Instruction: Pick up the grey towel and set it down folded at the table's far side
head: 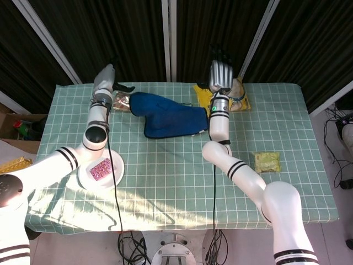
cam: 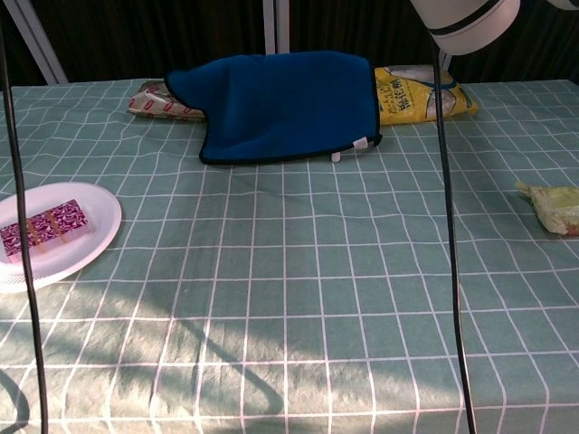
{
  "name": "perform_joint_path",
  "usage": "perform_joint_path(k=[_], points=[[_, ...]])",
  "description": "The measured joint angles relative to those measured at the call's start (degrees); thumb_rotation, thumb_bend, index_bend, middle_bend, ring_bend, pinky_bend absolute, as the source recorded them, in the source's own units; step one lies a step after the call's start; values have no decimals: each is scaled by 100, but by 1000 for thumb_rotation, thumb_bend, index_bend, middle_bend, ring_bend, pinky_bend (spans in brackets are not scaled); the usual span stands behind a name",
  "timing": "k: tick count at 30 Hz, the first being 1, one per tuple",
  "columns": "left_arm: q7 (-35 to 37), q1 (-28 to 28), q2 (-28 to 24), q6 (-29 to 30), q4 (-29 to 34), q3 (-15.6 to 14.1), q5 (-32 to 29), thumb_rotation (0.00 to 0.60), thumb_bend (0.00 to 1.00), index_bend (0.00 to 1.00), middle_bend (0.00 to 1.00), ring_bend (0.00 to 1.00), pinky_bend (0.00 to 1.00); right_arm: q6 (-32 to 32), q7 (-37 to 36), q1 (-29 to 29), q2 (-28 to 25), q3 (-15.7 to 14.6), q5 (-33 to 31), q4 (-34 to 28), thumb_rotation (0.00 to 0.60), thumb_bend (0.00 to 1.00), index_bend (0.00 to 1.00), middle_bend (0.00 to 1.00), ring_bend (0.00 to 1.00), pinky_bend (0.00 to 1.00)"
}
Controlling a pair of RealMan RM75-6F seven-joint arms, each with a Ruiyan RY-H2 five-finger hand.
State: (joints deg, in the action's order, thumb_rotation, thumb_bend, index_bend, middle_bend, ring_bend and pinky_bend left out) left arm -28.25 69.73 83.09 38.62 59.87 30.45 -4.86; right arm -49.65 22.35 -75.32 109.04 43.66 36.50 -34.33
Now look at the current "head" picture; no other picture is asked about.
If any black right hand cable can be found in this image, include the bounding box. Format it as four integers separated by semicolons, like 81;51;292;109
211;162;219;230

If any gold red snack packet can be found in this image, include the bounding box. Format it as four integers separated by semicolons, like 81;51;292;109
112;92;132;112

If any white round plate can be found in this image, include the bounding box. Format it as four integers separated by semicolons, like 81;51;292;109
78;150;125;191

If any light green snack packet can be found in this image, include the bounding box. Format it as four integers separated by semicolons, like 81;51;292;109
253;151;282;174

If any dark cloth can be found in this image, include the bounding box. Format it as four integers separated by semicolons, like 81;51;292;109
129;92;209;140

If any yellow bag of white balls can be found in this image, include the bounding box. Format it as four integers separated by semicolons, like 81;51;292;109
192;77;252;113

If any dark pleated curtain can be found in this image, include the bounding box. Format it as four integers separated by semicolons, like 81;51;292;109
0;0;353;115

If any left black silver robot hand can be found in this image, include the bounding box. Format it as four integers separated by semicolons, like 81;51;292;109
93;56;136;96

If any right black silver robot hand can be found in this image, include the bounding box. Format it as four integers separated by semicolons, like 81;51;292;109
196;44;235;93

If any pink patterned box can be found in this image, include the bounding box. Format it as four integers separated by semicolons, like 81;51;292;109
89;157;113;182

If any green checked tablecloth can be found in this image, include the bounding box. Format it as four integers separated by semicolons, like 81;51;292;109
23;82;340;232

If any black left hand cable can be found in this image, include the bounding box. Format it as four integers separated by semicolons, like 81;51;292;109
104;102;125;232

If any white frame post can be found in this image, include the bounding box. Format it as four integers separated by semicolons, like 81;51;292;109
19;0;82;84
239;0;281;81
161;0;177;82
0;91;18;112
308;79;353;116

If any brown cardboard box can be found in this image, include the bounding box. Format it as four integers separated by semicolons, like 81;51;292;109
0;103;49;154

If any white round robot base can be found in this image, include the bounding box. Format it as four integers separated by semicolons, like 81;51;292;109
150;231;204;265

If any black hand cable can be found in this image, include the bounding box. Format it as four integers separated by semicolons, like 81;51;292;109
104;102;125;232
211;162;219;230

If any black floor cable bundle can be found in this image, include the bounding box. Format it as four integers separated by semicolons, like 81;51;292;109
205;229;243;265
322;106;353;191
117;231;152;265

